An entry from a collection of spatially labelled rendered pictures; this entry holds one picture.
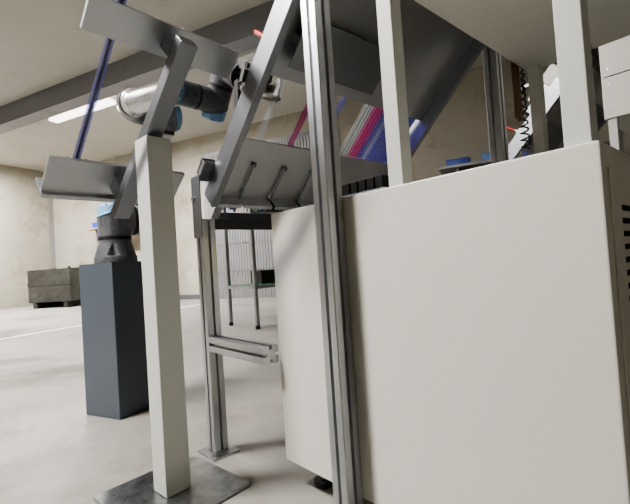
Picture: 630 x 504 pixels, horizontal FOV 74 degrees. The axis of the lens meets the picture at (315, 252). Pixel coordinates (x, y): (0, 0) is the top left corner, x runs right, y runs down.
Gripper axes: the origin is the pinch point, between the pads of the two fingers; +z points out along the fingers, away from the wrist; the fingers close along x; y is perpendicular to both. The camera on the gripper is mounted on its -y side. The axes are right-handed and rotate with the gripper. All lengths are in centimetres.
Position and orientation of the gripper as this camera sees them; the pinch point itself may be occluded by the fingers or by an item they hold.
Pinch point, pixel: (273, 100)
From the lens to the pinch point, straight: 117.3
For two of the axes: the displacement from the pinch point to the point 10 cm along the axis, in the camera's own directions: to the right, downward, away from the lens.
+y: 3.0, -8.8, -3.8
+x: 7.5, -0.3, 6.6
